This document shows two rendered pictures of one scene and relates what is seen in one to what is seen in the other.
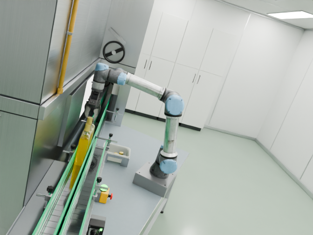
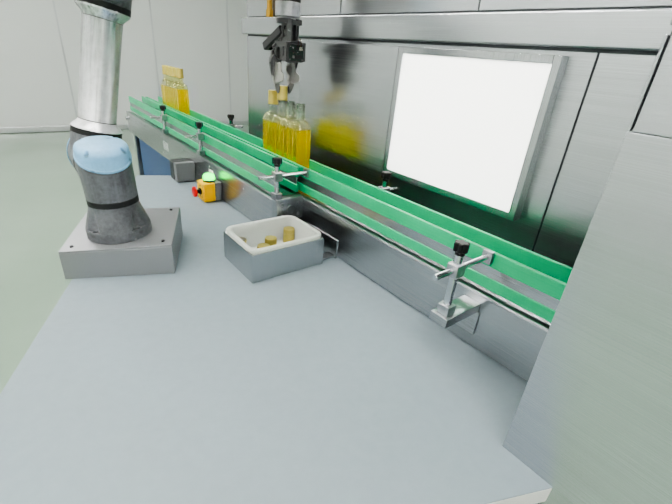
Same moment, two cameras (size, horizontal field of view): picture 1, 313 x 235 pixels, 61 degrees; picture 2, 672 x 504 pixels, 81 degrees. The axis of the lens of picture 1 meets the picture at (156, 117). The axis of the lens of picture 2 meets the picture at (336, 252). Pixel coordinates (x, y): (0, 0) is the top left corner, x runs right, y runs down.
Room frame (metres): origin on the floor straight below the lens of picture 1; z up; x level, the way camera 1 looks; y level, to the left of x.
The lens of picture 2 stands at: (2.88, -0.14, 1.29)
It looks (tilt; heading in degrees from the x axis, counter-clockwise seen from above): 26 degrees down; 149
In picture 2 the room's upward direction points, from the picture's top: 5 degrees clockwise
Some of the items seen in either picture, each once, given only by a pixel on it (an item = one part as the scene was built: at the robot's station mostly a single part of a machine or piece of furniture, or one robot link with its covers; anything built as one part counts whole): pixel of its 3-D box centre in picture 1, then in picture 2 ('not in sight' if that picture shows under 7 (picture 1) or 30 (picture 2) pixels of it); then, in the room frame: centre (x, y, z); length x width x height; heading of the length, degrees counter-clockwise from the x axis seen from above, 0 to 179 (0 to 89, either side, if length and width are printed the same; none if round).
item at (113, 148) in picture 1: (115, 154); (273, 244); (1.94, 0.23, 0.80); 0.22 x 0.17 x 0.09; 99
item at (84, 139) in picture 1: (82, 148); (272, 142); (1.51, 0.39, 0.99); 0.06 x 0.06 x 0.21; 8
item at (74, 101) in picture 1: (80, 100); (388, 112); (1.91, 0.59, 1.15); 0.90 x 0.03 x 0.34; 9
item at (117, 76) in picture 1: (117, 77); not in sight; (1.62, 0.31, 1.47); 0.11 x 0.11 x 0.08; 9
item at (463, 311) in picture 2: (112, 118); (457, 292); (2.44, 0.41, 0.90); 0.17 x 0.05 x 0.23; 99
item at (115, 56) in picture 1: (113, 52); not in sight; (2.59, 0.58, 1.49); 0.21 x 0.05 x 0.21; 99
